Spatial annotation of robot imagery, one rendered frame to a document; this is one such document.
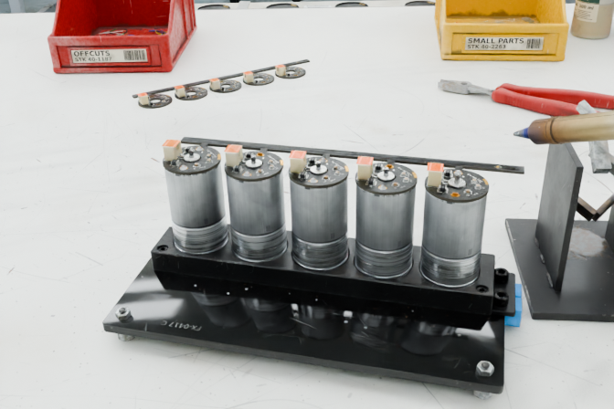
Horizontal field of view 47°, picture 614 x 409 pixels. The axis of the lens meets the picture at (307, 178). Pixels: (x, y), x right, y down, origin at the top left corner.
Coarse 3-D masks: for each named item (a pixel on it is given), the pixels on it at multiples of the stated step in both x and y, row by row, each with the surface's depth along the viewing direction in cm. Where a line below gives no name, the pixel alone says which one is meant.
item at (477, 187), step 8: (448, 176) 28; (464, 176) 28; (472, 176) 28; (480, 176) 28; (440, 184) 28; (472, 184) 28; (480, 184) 28; (488, 184) 28; (432, 192) 27; (440, 192) 27; (448, 192) 27; (456, 192) 27; (464, 192) 27; (472, 192) 27; (480, 192) 27; (448, 200) 27; (456, 200) 27; (464, 200) 27; (472, 200) 27
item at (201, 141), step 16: (208, 144) 32; (224, 144) 31; (240, 144) 31; (256, 144) 31; (272, 144) 31; (384, 160) 30; (400, 160) 30; (416, 160) 30; (432, 160) 30; (448, 160) 30
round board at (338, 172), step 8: (312, 160) 30; (328, 160) 30; (336, 160) 30; (328, 168) 29; (336, 168) 29; (344, 168) 29; (296, 176) 29; (304, 176) 29; (312, 176) 29; (320, 176) 29; (328, 176) 28; (336, 176) 29; (344, 176) 29; (304, 184) 28; (312, 184) 28; (320, 184) 28; (328, 184) 28; (336, 184) 28
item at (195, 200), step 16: (192, 160) 30; (176, 176) 30; (192, 176) 29; (208, 176) 30; (176, 192) 30; (192, 192) 30; (208, 192) 30; (176, 208) 30; (192, 208) 30; (208, 208) 30; (224, 208) 31; (176, 224) 31; (192, 224) 31; (208, 224) 31; (224, 224) 32; (176, 240) 32; (192, 240) 31; (208, 240) 31; (224, 240) 32
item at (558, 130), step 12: (540, 120) 22; (552, 120) 21; (564, 120) 21; (576, 120) 20; (588, 120) 20; (600, 120) 19; (612, 120) 19; (528, 132) 22; (540, 132) 21; (552, 132) 21; (564, 132) 21; (576, 132) 20; (588, 132) 20; (600, 132) 19; (612, 132) 19; (540, 144) 22
